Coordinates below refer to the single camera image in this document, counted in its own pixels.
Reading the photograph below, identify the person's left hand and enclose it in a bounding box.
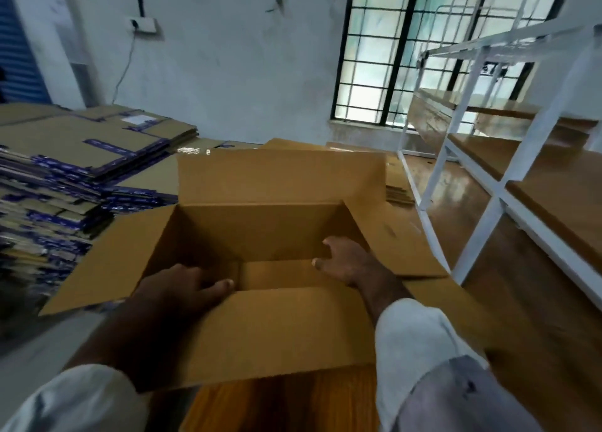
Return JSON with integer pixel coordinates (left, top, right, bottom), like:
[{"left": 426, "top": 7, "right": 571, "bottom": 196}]
[{"left": 130, "top": 263, "right": 237, "bottom": 332}]

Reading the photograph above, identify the person's right hand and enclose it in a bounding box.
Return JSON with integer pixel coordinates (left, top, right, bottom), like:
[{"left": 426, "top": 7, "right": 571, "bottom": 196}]
[{"left": 311, "top": 236, "right": 389, "bottom": 293}]

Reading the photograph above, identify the brown cardboard box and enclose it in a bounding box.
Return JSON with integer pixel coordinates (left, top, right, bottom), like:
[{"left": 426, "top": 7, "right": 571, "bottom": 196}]
[{"left": 261, "top": 137, "right": 417, "bottom": 208}]

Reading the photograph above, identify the stack of brown boxes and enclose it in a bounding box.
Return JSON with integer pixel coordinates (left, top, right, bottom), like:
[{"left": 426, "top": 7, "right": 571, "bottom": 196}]
[{"left": 40, "top": 147, "right": 492, "bottom": 392}]

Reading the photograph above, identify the person's left forearm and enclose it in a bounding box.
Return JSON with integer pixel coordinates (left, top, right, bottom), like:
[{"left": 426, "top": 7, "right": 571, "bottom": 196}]
[{"left": 61, "top": 295, "right": 180, "bottom": 392}]

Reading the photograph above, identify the person's right forearm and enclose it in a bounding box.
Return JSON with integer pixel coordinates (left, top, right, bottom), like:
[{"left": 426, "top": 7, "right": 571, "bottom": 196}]
[{"left": 357, "top": 267, "right": 415, "bottom": 323}]

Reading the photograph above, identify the person's light grey shirt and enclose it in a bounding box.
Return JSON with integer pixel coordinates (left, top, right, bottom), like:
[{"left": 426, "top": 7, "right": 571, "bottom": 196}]
[{"left": 0, "top": 297, "right": 547, "bottom": 432}]

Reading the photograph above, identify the white metal shelf rack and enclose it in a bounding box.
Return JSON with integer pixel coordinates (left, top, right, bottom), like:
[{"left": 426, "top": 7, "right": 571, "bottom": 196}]
[{"left": 399, "top": 17, "right": 602, "bottom": 308}]

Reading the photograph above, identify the wooden table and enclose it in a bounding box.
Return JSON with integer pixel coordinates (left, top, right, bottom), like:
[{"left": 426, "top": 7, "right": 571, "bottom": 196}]
[{"left": 179, "top": 145, "right": 602, "bottom": 432}]

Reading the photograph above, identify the black framed window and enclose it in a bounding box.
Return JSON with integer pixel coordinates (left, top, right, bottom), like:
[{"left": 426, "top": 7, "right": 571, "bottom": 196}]
[{"left": 330, "top": 0, "right": 581, "bottom": 130}]

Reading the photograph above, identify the blue roller shutter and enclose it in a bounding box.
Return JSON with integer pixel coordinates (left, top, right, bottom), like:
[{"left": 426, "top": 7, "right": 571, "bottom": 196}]
[{"left": 0, "top": 0, "right": 53, "bottom": 106}]

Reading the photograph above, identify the thin wall cable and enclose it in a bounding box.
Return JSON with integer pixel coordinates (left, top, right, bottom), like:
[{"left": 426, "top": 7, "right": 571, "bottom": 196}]
[{"left": 111, "top": 0, "right": 150, "bottom": 108}]

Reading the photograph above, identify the white wall socket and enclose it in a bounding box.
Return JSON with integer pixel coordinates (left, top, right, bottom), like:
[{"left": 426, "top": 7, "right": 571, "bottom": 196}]
[{"left": 128, "top": 15, "right": 159, "bottom": 35}]

